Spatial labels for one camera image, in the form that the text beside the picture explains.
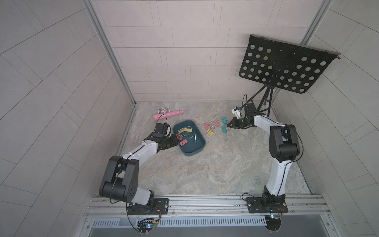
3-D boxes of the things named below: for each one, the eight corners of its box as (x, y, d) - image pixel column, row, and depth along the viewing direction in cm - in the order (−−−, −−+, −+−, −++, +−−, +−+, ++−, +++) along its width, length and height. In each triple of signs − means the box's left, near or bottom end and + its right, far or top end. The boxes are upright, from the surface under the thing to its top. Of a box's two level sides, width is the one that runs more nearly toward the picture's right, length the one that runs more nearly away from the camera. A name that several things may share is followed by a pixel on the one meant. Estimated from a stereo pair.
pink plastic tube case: (154, 120, 107) (153, 118, 105) (153, 117, 109) (152, 115, 107) (184, 112, 112) (184, 110, 110) (183, 110, 114) (183, 107, 112)
